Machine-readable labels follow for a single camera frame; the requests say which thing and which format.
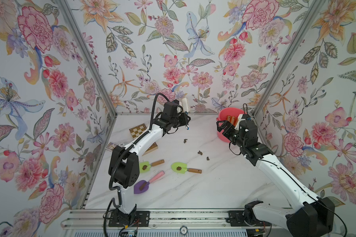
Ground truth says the green trowel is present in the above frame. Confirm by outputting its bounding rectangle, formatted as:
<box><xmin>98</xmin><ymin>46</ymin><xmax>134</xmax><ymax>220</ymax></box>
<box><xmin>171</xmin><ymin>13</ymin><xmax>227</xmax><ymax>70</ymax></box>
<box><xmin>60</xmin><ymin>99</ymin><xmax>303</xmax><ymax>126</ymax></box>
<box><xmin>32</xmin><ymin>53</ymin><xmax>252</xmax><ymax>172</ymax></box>
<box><xmin>139</xmin><ymin>160</ymin><xmax>165</xmax><ymax>173</ymax></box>
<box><xmin>171</xmin><ymin>162</ymin><xmax>202</xmax><ymax>174</ymax></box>

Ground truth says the white blue cleaning brush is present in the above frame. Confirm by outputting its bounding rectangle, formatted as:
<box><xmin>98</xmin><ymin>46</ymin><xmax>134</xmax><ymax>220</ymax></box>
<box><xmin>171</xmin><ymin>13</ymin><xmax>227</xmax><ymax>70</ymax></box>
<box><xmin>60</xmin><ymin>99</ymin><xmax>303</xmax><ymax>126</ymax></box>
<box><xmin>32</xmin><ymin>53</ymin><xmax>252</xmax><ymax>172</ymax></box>
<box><xmin>182</xmin><ymin>97</ymin><xmax>189</xmax><ymax>130</ymax></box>

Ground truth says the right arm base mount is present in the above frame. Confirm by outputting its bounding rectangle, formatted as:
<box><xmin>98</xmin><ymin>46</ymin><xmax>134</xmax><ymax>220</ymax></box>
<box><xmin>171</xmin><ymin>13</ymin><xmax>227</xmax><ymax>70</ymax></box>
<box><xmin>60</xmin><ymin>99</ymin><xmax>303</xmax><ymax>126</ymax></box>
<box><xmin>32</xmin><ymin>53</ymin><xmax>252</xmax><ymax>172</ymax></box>
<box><xmin>225</xmin><ymin>200</ymin><xmax>265</xmax><ymax>227</ymax></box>

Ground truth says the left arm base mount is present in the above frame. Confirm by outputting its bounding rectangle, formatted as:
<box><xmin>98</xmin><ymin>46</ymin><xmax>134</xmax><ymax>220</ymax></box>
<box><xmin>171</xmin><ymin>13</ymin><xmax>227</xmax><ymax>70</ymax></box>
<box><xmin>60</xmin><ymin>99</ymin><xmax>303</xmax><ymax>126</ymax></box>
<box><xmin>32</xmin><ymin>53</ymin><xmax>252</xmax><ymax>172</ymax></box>
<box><xmin>108</xmin><ymin>209</ymin><xmax>150</xmax><ymax>227</ymax></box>

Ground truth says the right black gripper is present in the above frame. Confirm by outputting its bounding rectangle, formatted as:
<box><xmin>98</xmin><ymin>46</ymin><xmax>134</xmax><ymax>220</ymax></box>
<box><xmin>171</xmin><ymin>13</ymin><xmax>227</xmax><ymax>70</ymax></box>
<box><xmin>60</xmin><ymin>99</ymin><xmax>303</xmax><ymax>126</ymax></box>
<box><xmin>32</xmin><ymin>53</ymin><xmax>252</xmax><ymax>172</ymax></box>
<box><xmin>218</xmin><ymin>121</ymin><xmax>247</xmax><ymax>153</ymax></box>

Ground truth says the small card box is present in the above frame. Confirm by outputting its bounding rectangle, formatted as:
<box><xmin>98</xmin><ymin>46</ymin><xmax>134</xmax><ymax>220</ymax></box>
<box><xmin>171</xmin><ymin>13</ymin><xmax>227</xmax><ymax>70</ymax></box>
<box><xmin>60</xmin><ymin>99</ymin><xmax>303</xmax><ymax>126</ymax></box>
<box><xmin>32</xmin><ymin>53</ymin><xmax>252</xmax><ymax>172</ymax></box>
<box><xmin>105</xmin><ymin>142</ymin><xmax>118</xmax><ymax>152</ymax></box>

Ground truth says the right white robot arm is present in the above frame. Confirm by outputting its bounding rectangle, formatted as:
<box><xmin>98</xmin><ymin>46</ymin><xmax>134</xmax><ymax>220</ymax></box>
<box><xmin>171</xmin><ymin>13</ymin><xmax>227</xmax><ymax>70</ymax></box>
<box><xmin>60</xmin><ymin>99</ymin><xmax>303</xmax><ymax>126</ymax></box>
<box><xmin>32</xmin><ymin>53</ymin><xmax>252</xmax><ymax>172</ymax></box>
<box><xmin>217</xmin><ymin>114</ymin><xmax>335</xmax><ymax>237</ymax></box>

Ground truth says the aluminium front rail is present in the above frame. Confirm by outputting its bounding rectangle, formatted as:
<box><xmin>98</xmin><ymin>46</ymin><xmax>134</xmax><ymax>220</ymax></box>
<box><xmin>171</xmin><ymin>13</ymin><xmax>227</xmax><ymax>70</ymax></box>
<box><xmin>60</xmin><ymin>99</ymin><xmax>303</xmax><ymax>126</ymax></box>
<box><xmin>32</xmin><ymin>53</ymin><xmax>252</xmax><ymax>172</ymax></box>
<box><xmin>60</xmin><ymin>208</ymin><xmax>315</xmax><ymax>237</ymax></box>

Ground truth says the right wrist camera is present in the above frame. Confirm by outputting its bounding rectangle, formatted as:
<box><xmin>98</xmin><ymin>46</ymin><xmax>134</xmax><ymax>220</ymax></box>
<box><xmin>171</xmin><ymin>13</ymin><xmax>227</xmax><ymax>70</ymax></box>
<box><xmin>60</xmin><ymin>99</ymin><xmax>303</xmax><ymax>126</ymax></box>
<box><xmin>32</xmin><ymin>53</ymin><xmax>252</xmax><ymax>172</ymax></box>
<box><xmin>235</xmin><ymin>114</ymin><xmax>251</xmax><ymax>129</ymax></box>

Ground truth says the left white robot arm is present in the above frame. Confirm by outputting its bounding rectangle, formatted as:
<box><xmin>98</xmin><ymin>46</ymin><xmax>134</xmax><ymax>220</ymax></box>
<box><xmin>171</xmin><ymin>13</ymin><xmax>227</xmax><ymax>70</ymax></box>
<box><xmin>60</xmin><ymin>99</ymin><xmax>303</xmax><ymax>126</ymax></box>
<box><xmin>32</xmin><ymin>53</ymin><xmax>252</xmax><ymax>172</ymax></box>
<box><xmin>108</xmin><ymin>98</ymin><xmax>190</xmax><ymax>214</ymax></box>

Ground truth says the purple trowel pink handle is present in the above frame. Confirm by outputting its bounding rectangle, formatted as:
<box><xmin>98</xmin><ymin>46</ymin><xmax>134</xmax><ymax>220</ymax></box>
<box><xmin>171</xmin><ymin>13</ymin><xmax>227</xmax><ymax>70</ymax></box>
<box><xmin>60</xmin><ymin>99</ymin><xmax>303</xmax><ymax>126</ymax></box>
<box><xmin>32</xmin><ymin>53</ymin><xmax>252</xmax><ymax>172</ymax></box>
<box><xmin>133</xmin><ymin>171</ymin><xmax>165</xmax><ymax>195</ymax></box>

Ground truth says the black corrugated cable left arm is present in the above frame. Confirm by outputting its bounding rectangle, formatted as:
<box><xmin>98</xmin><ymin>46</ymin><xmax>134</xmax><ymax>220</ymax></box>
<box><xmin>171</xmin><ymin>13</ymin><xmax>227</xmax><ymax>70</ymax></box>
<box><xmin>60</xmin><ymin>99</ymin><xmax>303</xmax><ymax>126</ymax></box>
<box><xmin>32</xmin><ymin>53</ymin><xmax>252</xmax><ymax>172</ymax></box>
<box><xmin>108</xmin><ymin>92</ymin><xmax>171</xmax><ymax>192</ymax></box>

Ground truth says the pink plastic bucket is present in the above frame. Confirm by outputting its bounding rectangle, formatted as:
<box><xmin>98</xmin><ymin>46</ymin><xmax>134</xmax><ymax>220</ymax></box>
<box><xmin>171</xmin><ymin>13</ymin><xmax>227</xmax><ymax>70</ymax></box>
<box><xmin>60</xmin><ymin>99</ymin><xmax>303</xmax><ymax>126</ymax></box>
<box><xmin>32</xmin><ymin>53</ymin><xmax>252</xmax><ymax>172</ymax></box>
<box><xmin>216</xmin><ymin>107</ymin><xmax>247</xmax><ymax>143</ymax></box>

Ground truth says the wooden chessboard box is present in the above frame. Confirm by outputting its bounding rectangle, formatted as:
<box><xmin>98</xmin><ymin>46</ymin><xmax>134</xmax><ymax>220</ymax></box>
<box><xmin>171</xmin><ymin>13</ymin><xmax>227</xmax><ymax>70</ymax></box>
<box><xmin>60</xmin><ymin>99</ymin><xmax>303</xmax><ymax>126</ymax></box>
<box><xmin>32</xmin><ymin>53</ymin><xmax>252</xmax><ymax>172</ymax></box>
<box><xmin>129</xmin><ymin>123</ymin><xmax>159</xmax><ymax>156</ymax></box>

